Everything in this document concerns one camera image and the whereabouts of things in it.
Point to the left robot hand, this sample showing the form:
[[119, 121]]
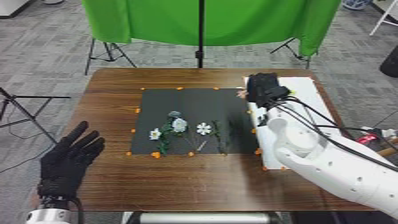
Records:
[[67, 160]]

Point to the black upright pole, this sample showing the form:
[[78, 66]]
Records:
[[201, 33]]

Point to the small white flower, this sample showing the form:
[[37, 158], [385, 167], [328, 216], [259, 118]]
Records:
[[154, 134]]

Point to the green sprig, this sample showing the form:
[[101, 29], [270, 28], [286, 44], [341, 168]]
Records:
[[220, 137]]

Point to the black folding stand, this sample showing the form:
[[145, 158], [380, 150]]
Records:
[[23, 110]]

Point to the white daisy flower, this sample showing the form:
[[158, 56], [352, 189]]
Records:
[[202, 128]]

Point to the grey blue flower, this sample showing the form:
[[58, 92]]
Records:
[[174, 114]]

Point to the dark mat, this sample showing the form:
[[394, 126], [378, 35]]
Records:
[[195, 106]]

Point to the pale grey bar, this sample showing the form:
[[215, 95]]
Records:
[[201, 218]]

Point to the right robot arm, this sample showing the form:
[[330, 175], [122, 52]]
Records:
[[330, 163]]

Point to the black tripod legs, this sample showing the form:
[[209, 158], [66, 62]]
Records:
[[293, 50], [108, 53]]

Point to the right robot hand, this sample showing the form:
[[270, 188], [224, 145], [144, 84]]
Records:
[[265, 88]]

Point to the pink flower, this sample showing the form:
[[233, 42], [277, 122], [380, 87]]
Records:
[[241, 94]]

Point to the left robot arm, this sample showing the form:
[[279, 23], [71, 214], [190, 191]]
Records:
[[50, 211]]

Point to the white blue flower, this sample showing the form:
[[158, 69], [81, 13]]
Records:
[[179, 125]]

